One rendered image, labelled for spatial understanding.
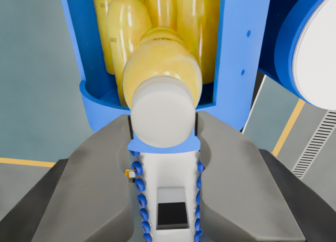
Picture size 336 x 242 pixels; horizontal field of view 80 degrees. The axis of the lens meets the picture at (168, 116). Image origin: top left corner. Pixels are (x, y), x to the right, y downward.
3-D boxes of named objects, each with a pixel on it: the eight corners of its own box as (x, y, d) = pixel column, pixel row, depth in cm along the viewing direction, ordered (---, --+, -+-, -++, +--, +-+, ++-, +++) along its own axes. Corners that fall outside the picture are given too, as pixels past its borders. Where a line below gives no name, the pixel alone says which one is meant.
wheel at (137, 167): (138, 179, 62) (144, 175, 63) (137, 168, 59) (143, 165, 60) (131, 171, 65) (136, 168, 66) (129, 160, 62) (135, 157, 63)
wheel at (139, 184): (141, 196, 65) (146, 192, 66) (139, 186, 63) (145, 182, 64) (134, 187, 68) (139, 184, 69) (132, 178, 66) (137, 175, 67)
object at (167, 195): (157, 192, 73) (156, 235, 60) (156, 184, 71) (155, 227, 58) (184, 191, 73) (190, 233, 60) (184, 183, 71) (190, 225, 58)
